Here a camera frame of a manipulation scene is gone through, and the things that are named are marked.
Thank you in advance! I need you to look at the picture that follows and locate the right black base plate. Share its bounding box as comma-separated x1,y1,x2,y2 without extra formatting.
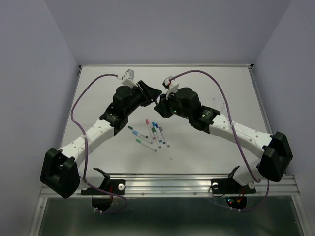
208,178,256,210

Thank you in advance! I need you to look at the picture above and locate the purple cable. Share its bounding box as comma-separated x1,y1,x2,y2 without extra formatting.
70,73,127,214
169,70,270,213

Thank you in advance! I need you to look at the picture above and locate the purple cap marker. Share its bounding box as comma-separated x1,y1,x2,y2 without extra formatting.
155,123,165,144

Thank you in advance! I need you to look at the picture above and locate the aluminium rail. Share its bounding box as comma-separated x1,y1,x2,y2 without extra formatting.
39,175,301,197
248,64,292,182

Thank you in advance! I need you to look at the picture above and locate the aluminium right side rail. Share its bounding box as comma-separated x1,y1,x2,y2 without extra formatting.
248,64,292,182

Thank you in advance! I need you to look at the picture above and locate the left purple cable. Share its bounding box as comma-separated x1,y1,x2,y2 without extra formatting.
70,73,127,214

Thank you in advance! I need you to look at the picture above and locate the dark green cap marker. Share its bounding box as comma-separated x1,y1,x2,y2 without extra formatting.
128,126,148,138

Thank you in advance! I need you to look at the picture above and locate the teal green cap marker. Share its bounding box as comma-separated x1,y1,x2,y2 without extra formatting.
136,139,157,152

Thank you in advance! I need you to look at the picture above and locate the grey cap marker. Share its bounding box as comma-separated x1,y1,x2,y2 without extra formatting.
159,126,170,148

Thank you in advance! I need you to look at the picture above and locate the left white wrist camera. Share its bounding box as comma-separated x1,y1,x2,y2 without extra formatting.
117,69,137,88

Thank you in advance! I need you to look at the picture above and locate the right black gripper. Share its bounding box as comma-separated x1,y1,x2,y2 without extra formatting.
154,89,191,120

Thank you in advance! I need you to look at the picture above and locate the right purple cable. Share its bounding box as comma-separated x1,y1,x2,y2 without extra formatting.
169,70,270,213

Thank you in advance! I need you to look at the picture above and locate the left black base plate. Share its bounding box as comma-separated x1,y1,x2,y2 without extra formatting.
81,179,127,214

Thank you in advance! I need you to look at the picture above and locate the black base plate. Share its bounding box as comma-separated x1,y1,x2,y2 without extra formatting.
208,178,256,210
81,179,127,214

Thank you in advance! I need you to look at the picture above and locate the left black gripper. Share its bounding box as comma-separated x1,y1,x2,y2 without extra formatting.
125,80,162,116

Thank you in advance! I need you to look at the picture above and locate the pink cap marker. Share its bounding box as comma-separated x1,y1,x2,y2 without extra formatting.
145,119,155,140

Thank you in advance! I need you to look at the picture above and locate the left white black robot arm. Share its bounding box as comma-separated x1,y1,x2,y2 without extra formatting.
40,80,162,198

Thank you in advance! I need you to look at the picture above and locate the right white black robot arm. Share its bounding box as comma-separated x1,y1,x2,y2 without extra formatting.
154,88,293,192

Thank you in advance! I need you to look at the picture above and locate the aluminium front rail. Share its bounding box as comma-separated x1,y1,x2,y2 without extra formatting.
39,175,301,197

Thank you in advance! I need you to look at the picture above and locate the light blue cap marker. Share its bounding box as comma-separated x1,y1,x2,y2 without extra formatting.
132,130,153,144

